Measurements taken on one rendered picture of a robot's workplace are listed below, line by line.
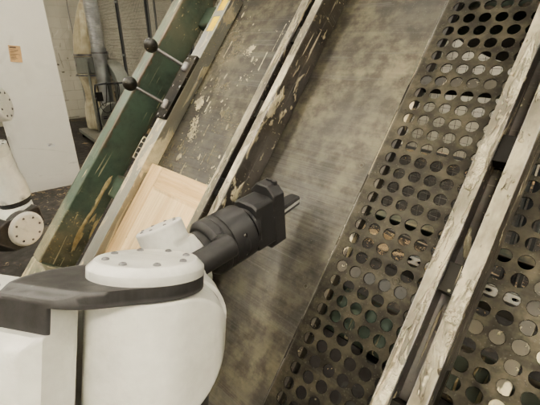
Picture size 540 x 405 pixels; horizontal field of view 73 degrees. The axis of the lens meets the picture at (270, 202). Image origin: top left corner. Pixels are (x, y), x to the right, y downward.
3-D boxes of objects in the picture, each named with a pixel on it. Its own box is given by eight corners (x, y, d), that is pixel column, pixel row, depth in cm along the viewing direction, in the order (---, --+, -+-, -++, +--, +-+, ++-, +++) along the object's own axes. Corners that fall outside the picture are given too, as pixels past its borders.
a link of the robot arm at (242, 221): (294, 251, 63) (243, 285, 56) (255, 232, 70) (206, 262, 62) (292, 185, 58) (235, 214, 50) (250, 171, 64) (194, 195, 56)
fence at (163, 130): (79, 292, 100) (64, 290, 97) (231, 4, 110) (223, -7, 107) (86, 300, 97) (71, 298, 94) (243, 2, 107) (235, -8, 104)
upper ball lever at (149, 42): (185, 77, 104) (141, 49, 99) (191, 65, 104) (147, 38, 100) (186, 73, 101) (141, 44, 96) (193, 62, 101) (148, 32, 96)
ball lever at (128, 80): (165, 113, 103) (120, 87, 98) (172, 101, 103) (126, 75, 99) (166, 111, 99) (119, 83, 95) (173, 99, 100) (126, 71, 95)
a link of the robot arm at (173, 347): (213, 244, 42) (253, 293, 24) (209, 332, 43) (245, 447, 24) (114, 244, 39) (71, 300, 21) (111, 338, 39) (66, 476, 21)
